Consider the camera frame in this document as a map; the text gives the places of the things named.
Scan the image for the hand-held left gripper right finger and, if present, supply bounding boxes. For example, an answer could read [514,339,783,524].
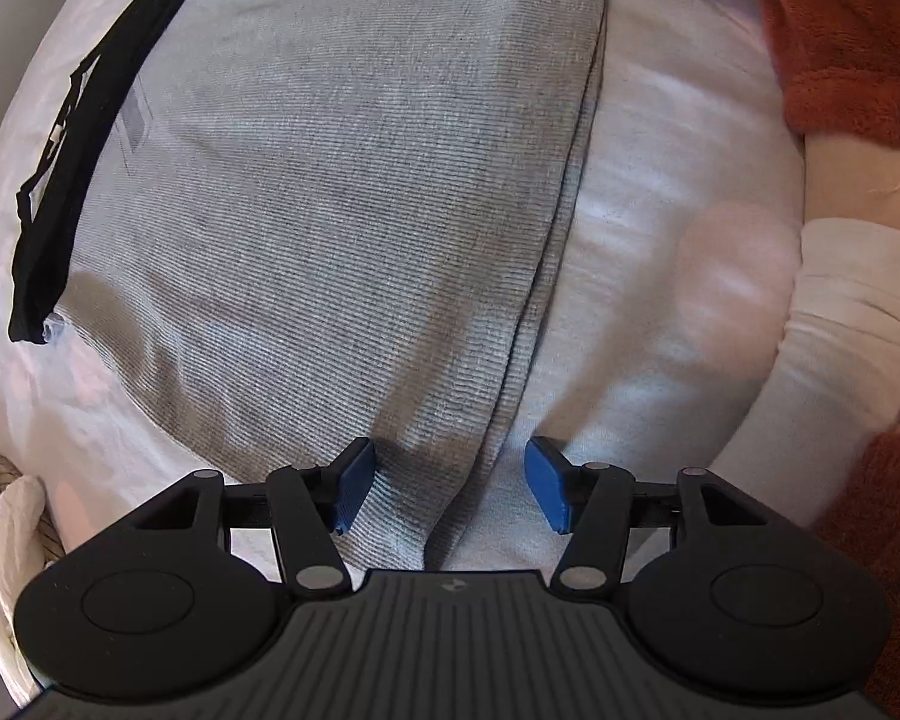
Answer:
[523,435,772,601]

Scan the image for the white crumpled cloth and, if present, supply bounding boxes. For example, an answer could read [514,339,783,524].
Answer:
[0,476,50,706]

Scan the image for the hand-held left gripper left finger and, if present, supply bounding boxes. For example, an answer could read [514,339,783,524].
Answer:
[129,436,377,601]

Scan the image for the striped beige cloth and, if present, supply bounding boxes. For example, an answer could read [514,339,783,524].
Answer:
[0,453,65,565]

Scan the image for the grey shirt with black sleeves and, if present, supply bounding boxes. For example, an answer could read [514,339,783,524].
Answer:
[9,0,610,572]

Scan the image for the orange fleece garment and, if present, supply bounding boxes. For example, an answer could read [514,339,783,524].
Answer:
[746,0,900,720]

